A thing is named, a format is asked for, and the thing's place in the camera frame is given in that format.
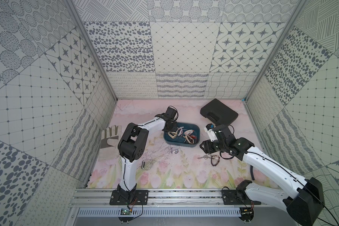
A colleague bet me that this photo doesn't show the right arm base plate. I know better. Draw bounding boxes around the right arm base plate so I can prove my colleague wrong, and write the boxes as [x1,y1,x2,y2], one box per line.
[221,180,261,206]

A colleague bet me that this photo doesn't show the black plastic case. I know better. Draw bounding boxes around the black plastic case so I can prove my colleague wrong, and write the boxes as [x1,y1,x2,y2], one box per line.
[200,99,239,126]

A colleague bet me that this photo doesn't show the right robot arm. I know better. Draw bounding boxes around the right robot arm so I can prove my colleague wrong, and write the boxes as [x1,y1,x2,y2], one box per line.
[200,124,325,226]

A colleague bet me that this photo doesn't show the blue handled pliers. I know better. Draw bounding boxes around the blue handled pliers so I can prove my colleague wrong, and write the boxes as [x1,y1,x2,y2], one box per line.
[250,165,255,181]

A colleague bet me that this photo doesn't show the grey work glove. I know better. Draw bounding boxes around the grey work glove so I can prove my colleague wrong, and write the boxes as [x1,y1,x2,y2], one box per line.
[98,125,121,161]

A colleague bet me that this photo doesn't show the beige watch pair front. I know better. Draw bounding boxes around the beige watch pair front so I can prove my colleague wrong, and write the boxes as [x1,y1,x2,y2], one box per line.
[167,131,178,139]

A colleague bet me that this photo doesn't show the dark brown gold watch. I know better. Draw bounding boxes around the dark brown gold watch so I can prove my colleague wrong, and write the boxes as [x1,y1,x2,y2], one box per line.
[211,155,220,167]

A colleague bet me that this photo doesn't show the orange white watch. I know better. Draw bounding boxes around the orange white watch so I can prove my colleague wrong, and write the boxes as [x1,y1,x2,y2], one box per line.
[184,130,194,135]

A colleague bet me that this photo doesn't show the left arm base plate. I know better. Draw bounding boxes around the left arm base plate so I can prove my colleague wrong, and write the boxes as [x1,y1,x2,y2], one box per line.
[110,185,149,205]

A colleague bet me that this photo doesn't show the teal storage box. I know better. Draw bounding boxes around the teal storage box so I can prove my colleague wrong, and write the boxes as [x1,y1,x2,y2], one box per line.
[163,122,200,147]

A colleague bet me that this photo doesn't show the pink white watch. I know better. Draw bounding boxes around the pink white watch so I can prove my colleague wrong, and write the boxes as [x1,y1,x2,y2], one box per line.
[177,127,184,136]

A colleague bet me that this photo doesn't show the aluminium mounting rail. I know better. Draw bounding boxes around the aluminium mounting rail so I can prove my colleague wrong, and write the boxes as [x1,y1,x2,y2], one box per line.
[69,188,269,207]

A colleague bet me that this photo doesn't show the purple white watch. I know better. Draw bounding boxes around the purple white watch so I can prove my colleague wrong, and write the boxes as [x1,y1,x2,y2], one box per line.
[170,147,180,154]

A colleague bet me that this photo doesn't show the patterned white black watch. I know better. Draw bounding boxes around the patterned white black watch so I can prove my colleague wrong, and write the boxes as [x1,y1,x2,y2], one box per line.
[141,160,153,171]

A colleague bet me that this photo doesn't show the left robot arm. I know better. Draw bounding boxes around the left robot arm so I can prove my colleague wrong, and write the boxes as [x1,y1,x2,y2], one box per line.
[117,106,179,196]

